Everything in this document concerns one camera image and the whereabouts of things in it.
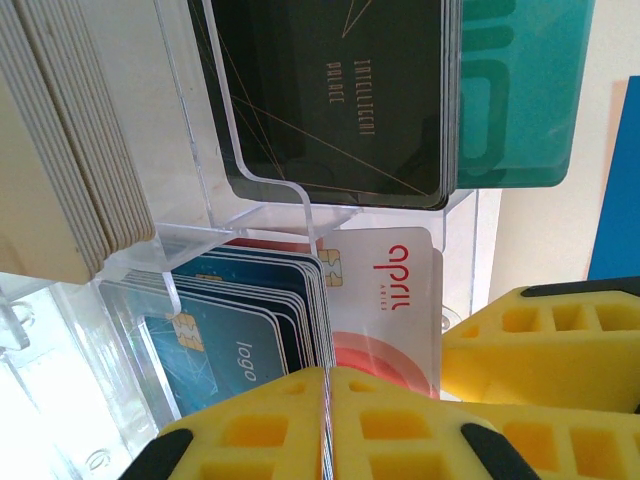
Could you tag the white red card stack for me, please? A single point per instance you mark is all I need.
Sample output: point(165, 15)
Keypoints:
point(390, 300)

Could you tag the clear acrylic card display stand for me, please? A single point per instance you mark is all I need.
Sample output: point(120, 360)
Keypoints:
point(200, 200)

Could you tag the blue floral wall panel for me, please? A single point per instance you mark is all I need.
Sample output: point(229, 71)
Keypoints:
point(617, 175)

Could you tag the blue logo card stack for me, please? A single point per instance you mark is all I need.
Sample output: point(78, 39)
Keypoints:
point(240, 330)

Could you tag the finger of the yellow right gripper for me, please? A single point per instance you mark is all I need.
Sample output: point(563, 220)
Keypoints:
point(590, 445)
point(540, 360)

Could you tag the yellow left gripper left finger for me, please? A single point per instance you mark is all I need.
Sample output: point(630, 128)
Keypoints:
point(260, 435)

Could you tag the teal card stack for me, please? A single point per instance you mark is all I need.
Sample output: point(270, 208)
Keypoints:
point(525, 100)

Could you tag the black card stack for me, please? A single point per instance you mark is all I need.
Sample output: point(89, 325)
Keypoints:
point(325, 100)

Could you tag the beige card stack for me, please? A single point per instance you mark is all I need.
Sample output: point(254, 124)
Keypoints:
point(75, 150)

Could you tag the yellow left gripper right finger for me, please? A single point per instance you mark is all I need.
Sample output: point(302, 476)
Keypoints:
point(400, 440)

